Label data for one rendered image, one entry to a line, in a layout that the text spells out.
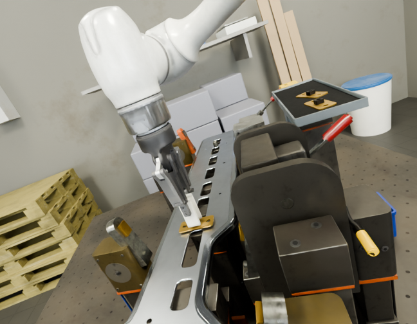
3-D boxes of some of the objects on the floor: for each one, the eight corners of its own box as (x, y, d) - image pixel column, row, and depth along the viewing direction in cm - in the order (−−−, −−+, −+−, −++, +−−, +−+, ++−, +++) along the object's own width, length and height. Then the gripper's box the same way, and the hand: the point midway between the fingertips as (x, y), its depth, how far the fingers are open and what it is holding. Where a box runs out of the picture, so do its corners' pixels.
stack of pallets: (113, 223, 298) (77, 164, 269) (94, 272, 223) (41, 198, 193) (20, 260, 296) (-27, 205, 266) (-31, 323, 221) (-104, 256, 191)
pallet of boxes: (260, 164, 302) (233, 72, 262) (289, 191, 231) (257, 70, 190) (171, 200, 300) (129, 113, 259) (171, 238, 228) (113, 126, 188)
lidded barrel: (378, 117, 304) (373, 71, 283) (407, 127, 260) (404, 73, 239) (340, 130, 309) (333, 86, 288) (361, 141, 265) (355, 90, 245)
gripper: (147, 124, 55) (186, 207, 64) (120, 146, 42) (173, 248, 51) (177, 113, 54) (213, 201, 62) (157, 134, 41) (206, 241, 49)
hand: (190, 210), depth 55 cm, fingers closed, pressing on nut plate
